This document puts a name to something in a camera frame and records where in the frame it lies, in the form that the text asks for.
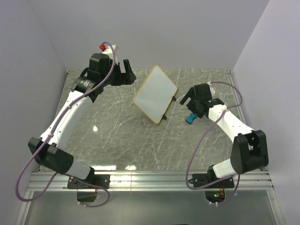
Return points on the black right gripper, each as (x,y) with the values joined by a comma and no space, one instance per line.
(191,93)

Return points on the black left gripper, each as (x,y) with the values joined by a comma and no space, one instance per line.
(130,77)

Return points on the blue whiteboard eraser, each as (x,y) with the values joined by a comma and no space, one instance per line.
(190,118)

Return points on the yellow framed whiteboard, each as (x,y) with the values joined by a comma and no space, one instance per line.
(155,94)

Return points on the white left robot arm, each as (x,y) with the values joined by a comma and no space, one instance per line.
(48,149)

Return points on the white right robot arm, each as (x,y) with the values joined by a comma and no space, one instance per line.
(249,146)

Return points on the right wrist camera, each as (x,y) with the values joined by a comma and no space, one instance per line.
(212,89)

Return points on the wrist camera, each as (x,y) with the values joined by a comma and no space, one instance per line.
(212,89)
(108,50)

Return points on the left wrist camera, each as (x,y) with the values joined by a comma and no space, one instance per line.
(108,50)

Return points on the aluminium right side rail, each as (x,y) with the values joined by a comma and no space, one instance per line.
(233,99)

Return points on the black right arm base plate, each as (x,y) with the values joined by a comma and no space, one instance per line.
(210,182)

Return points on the aluminium front mounting rail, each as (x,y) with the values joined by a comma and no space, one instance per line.
(145,181)

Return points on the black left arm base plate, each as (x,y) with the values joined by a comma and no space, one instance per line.
(99,180)

